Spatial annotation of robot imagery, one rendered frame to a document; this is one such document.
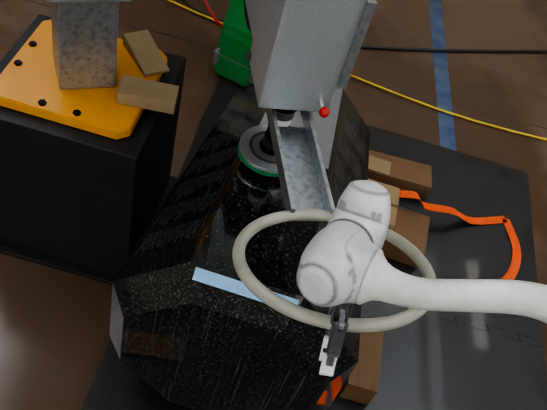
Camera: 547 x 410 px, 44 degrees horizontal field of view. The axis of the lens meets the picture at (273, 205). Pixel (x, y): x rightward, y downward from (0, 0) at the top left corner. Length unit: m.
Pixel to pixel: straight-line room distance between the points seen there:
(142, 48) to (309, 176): 0.98
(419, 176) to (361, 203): 2.28
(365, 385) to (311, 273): 1.61
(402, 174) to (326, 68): 1.63
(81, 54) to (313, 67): 0.84
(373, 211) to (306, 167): 0.72
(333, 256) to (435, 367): 1.91
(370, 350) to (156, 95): 1.28
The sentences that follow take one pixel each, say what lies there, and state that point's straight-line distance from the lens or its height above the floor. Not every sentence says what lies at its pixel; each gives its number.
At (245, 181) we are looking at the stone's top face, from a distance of 2.18.
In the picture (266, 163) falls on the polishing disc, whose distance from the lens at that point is 2.18.
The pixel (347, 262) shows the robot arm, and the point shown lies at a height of 1.55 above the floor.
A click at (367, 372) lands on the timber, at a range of 2.70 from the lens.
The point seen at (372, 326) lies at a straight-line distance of 1.44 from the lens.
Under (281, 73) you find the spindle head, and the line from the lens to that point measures 1.90.
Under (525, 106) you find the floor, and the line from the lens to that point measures 4.55.
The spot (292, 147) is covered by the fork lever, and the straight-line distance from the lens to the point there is 1.98.
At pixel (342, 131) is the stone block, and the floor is 0.79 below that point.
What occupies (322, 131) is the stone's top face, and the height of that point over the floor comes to 0.82.
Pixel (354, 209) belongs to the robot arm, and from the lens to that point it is 1.24.
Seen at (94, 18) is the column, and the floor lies 1.07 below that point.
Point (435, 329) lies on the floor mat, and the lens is 3.08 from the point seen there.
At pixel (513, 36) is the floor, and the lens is 5.18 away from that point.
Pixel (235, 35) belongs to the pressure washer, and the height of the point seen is 0.29.
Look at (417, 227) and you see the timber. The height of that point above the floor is 0.13.
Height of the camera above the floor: 2.39
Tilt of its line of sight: 48 degrees down
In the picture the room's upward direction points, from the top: 18 degrees clockwise
